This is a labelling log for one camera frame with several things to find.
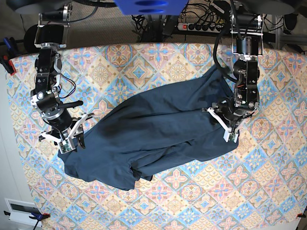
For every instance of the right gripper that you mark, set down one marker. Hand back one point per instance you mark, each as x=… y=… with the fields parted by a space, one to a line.
x=56 y=115

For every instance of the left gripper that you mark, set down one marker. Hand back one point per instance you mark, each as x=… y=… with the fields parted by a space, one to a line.
x=230 y=113

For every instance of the dark navy t-shirt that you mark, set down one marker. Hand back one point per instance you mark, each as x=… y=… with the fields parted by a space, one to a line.
x=151 y=132

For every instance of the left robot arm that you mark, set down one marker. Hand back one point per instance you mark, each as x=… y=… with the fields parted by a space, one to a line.
x=246 y=31

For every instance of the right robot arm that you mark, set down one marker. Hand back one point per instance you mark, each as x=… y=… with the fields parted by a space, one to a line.
x=52 y=30

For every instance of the patterned colourful tablecloth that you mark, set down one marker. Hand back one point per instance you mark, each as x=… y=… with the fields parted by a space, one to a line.
x=262 y=183

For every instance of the blue orange clamp bottom-left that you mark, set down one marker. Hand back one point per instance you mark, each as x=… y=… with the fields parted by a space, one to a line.
x=38 y=216

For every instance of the white power strip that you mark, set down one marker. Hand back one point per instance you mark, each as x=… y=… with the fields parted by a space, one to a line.
x=199 y=27

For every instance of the black round object top-right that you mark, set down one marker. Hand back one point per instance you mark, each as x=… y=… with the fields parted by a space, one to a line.
x=290 y=21

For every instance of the black round stool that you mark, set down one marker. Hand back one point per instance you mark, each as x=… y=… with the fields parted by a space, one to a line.
x=29 y=40

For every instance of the blue orange clamp top-left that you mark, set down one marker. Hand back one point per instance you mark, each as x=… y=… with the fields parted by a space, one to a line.
x=5 y=60

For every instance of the orange clamp bottom-right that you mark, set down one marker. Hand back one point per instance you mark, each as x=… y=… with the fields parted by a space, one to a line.
x=301 y=215

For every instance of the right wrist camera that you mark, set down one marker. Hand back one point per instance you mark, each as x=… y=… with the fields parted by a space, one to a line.
x=65 y=146

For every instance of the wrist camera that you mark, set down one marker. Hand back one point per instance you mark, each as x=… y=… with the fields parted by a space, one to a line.
x=65 y=146
x=228 y=136

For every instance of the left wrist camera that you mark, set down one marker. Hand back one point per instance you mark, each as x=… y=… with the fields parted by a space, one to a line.
x=228 y=136

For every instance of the white wall vent panel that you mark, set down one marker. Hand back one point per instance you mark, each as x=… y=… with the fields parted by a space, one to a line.
x=21 y=211

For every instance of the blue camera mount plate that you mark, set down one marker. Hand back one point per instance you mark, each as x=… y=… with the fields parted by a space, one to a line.
x=146 y=7

